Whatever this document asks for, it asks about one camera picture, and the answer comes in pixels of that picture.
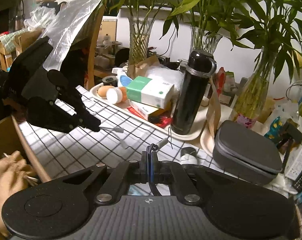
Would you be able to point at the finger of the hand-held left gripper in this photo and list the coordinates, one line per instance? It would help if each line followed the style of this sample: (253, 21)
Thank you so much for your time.
(83, 110)
(68, 125)

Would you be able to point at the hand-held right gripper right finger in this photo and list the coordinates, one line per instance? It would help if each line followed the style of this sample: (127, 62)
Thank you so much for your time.
(154, 167)

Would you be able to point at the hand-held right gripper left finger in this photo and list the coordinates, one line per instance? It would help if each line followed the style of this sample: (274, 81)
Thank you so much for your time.
(144, 166)

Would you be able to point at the brown cardboard box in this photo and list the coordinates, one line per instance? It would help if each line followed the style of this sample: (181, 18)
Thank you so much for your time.
(6, 135)

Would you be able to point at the open cardboard carton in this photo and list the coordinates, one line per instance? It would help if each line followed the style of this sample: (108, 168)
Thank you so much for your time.
(28, 41)

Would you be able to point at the brown egg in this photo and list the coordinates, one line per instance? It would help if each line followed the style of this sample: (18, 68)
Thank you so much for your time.
(104, 91)

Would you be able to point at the checkered tablecloth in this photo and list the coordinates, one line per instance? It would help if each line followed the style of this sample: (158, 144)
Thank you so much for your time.
(91, 150)

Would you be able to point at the green checked cloth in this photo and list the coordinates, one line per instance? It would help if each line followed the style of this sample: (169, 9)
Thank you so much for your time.
(11, 40)

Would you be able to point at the orange white jar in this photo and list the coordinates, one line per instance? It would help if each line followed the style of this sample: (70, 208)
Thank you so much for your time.
(114, 95)

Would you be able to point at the black tape roll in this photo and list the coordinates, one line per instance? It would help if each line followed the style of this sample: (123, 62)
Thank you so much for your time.
(110, 81)

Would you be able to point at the cream serving tray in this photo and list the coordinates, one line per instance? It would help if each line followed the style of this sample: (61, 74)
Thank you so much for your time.
(190, 136)

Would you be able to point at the blue white packet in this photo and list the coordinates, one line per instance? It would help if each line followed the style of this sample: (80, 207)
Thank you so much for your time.
(124, 80)

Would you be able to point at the clear plastic bag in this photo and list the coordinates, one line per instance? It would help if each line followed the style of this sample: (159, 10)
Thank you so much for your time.
(39, 16)

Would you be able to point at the silver foil bag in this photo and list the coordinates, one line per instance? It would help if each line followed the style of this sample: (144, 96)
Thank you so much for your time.
(71, 30)

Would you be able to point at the red white flat box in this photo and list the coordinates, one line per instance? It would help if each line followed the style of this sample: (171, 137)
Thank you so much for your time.
(146, 111)

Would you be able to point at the wooden chair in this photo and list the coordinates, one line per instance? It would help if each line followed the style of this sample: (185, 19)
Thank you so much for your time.
(93, 55)

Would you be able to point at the black round object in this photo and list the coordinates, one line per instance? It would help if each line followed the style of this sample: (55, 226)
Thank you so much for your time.
(122, 57)

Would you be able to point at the green white tissue box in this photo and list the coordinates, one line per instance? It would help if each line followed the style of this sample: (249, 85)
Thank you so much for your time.
(151, 91)

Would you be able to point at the black thermos bottle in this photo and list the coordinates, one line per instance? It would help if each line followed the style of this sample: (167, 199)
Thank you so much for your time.
(190, 92)

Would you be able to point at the glass vase with bamboo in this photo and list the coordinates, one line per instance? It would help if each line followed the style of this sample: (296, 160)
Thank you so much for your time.
(141, 42)
(255, 92)
(205, 40)

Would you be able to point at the white plastic bag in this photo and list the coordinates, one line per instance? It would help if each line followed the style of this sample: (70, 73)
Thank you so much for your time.
(166, 73)

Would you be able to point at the grey zip case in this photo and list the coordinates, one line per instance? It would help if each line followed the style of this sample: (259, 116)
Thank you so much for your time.
(245, 150)

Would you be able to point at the blue patterned bag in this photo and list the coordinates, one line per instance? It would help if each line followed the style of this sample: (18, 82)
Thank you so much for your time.
(273, 127)

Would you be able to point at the black mini tripod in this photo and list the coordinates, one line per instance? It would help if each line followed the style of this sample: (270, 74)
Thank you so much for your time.
(290, 132)

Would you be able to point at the white tall box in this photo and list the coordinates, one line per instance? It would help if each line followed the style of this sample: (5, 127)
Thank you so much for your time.
(299, 160)

